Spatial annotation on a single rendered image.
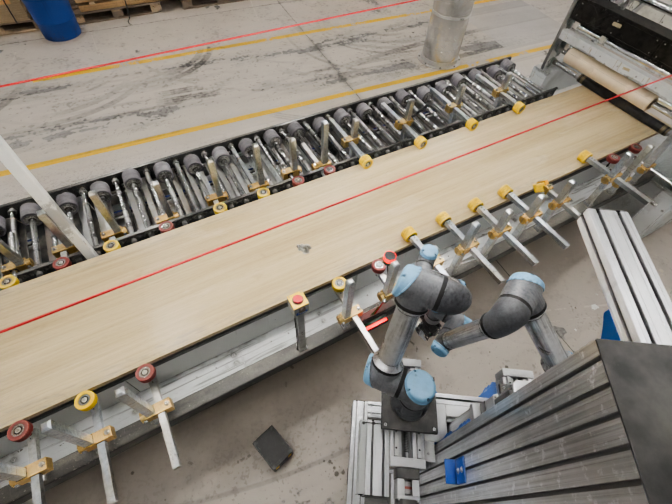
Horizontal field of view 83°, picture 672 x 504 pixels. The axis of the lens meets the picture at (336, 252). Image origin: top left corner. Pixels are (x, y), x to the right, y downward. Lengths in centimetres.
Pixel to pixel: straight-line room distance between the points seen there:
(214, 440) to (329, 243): 143
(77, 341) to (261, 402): 117
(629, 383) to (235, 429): 229
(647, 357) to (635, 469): 19
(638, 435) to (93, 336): 201
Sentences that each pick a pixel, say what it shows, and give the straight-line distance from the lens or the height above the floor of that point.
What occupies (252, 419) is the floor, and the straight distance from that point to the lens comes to 272.
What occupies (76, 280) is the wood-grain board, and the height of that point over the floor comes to 90.
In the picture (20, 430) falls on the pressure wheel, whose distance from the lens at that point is 213.
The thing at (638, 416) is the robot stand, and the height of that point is 203.
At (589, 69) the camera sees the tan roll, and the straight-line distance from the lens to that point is 402.
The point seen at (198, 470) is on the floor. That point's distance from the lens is 274.
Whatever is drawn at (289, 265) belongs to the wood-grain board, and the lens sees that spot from 208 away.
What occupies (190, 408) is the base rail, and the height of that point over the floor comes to 70.
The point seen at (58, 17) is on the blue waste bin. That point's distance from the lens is 671.
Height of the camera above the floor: 263
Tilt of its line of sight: 54 degrees down
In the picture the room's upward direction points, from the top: 4 degrees clockwise
